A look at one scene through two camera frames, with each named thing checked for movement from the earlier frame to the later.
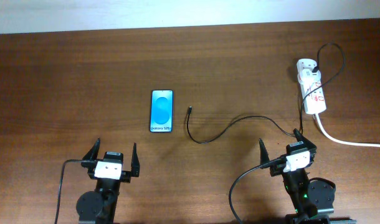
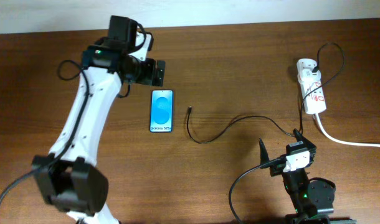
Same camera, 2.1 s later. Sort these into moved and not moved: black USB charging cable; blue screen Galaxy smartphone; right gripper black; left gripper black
Moved: left gripper black
Not moved: blue screen Galaxy smartphone; black USB charging cable; right gripper black
